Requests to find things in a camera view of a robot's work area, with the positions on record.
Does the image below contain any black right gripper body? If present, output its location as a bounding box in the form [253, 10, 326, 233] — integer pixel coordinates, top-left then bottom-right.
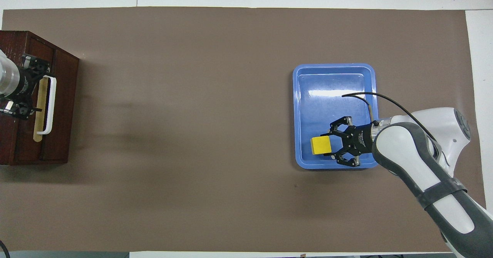
[345, 121, 380, 155]

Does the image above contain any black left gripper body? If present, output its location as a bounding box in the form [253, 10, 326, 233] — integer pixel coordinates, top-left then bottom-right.
[6, 67, 39, 101]

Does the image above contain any yellow cube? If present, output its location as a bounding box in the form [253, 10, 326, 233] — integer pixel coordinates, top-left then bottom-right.
[310, 136, 332, 155]

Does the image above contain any white drawer handle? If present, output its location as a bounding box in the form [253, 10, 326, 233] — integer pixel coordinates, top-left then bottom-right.
[37, 75, 57, 135]

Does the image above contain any dark wooden drawer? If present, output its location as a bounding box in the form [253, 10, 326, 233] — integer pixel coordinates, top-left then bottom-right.
[15, 31, 57, 165]

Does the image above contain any blue plastic tray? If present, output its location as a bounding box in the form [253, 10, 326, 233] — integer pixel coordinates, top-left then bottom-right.
[292, 63, 382, 170]

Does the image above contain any dark wooden cabinet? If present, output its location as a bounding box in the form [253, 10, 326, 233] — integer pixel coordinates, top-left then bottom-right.
[0, 30, 80, 166]

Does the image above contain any brown paper mat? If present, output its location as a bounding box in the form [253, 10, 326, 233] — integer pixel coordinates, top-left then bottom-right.
[0, 7, 491, 253]

